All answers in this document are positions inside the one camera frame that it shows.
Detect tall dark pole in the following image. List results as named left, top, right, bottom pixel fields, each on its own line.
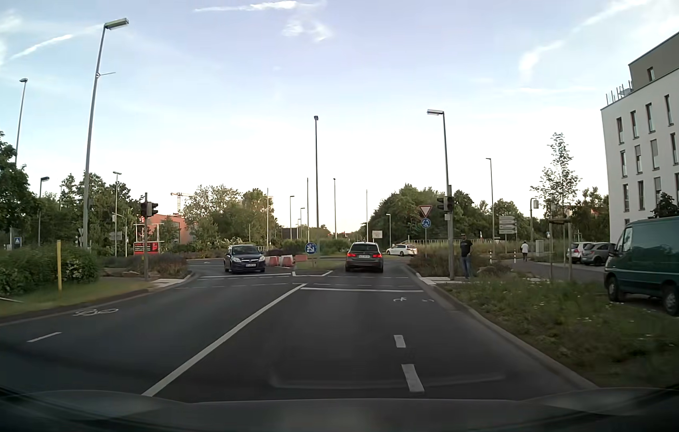
left=313, top=115, right=321, bottom=243

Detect grey estate car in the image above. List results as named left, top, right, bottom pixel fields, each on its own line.
left=345, top=241, right=385, bottom=274

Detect grassy traffic island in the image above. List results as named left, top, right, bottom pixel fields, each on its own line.
left=292, top=257, right=347, bottom=276

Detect group of green trees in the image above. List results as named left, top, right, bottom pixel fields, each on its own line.
left=367, top=184, right=532, bottom=244
left=180, top=184, right=283, bottom=248

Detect red and white barriers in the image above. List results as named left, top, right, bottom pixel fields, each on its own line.
left=265, top=254, right=309, bottom=268

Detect dark blue car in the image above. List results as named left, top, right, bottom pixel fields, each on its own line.
left=223, top=244, right=267, bottom=274

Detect dark grey asphalt road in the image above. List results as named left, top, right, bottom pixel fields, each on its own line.
left=0, top=257, right=597, bottom=404

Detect white direction signs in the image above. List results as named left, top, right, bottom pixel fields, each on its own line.
left=498, top=215, right=518, bottom=255

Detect red brick building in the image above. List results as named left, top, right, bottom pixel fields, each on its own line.
left=135, top=214, right=192, bottom=246

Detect road markings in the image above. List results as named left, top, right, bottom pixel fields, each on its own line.
left=0, top=270, right=436, bottom=397

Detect car's own bonnet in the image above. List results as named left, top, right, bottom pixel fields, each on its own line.
left=0, top=367, right=679, bottom=432

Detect young thin tree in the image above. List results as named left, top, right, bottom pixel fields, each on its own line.
left=530, top=132, right=583, bottom=283

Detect silver parked car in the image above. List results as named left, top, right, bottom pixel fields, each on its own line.
left=566, top=242, right=593, bottom=264

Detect grey parked car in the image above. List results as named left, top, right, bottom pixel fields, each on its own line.
left=581, top=242, right=615, bottom=267

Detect grass verge with wildflowers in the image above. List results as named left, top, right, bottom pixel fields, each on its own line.
left=439, top=277, right=679, bottom=389

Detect dark green van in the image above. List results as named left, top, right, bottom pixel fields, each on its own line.
left=603, top=214, right=679, bottom=317

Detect green hedge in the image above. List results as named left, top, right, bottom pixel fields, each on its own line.
left=0, top=245, right=100, bottom=296

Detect white apartment building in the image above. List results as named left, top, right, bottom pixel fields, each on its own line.
left=601, top=5, right=679, bottom=243

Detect give way sign post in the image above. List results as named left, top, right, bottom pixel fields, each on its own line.
left=417, top=204, right=434, bottom=260

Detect traffic light with lamp post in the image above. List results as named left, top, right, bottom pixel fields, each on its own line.
left=426, top=108, right=457, bottom=281

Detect traffic light on dark post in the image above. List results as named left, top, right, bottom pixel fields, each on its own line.
left=139, top=192, right=159, bottom=283

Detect tall grey lamp post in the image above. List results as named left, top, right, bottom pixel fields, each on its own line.
left=81, top=17, right=130, bottom=251
left=9, top=77, right=29, bottom=250

